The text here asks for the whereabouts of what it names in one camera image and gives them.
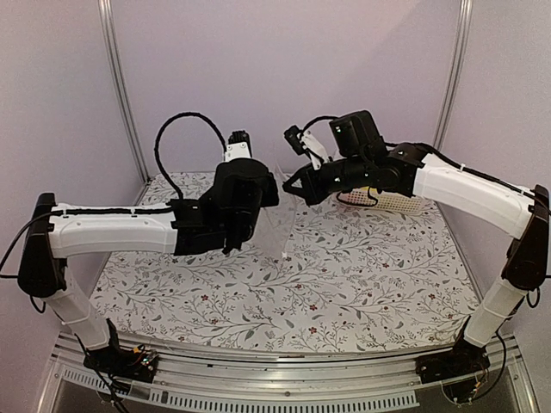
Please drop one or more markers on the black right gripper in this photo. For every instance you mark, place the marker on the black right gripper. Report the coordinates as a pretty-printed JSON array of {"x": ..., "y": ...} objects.
[{"x": 310, "y": 192}]

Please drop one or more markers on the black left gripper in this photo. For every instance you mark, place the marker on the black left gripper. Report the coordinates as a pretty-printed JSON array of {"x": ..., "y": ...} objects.
[{"x": 271, "y": 195}]

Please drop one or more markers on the clear zip top bag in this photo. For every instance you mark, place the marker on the clear zip top bag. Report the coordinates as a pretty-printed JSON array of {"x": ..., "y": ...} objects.
[{"x": 280, "y": 219}]

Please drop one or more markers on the white plastic basket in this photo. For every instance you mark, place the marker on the white plastic basket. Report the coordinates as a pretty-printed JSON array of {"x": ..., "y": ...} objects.
[{"x": 370, "y": 198}]

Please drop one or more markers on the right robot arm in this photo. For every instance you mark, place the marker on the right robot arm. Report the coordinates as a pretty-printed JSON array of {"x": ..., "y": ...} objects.
[{"x": 420, "y": 170}]

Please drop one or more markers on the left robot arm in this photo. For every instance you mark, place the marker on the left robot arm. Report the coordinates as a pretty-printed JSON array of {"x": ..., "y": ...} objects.
[{"x": 59, "y": 231}]

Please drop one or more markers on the floral patterned table mat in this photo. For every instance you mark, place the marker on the floral patterned table mat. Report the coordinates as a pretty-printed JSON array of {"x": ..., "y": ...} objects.
[{"x": 355, "y": 280}]

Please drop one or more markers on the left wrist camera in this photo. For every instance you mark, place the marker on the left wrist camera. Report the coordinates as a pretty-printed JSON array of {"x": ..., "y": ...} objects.
[{"x": 238, "y": 146}]

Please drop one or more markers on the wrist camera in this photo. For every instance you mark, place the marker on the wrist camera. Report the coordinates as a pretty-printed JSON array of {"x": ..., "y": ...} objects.
[
  {"x": 304, "y": 143},
  {"x": 238, "y": 146}
]

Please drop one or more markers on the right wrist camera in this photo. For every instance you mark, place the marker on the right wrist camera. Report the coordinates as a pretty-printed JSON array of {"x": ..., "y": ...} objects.
[{"x": 304, "y": 143}]

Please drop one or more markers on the aluminium front rail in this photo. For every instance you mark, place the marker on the aluminium front rail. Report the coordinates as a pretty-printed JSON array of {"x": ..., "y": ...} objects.
[{"x": 196, "y": 378}]

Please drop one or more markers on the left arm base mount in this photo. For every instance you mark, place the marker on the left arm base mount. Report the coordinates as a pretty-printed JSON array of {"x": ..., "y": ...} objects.
[{"x": 139, "y": 364}]

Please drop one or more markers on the left aluminium frame post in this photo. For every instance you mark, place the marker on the left aluminium frame post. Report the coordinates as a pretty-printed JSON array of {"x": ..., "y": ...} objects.
[{"x": 115, "y": 66}]

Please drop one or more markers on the aluminium frame post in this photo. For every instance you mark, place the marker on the aluminium frame post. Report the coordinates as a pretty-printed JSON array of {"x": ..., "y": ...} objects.
[
  {"x": 454, "y": 77},
  {"x": 115, "y": 66}
]

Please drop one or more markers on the right aluminium frame post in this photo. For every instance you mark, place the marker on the right aluminium frame post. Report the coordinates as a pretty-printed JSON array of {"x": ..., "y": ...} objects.
[{"x": 454, "y": 77}]

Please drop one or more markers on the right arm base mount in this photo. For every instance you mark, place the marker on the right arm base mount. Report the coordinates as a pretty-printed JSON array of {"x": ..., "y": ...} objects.
[{"x": 462, "y": 359}]

